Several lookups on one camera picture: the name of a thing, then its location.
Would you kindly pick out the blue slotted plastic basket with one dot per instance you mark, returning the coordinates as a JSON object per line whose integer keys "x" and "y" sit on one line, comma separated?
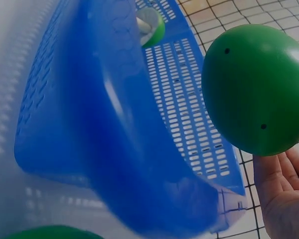
{"x": 119, "y": 129}

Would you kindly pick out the person's right fingers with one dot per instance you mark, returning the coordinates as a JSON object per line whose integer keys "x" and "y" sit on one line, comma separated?
{"x": 271, "y": 171}

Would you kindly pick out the white slotted plastic basket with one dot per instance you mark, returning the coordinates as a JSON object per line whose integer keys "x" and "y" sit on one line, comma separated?
{"x": 7, "y": 82}

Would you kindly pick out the person's right hand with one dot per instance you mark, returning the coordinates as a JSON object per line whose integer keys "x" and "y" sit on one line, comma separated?
{"x": 286, "y": 199}

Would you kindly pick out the green plastic dome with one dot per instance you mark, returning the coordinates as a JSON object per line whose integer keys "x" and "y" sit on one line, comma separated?
{"x": 251, "y": 92}
{"x": 156, "y": 30}
{"x": 52, "y": 233}

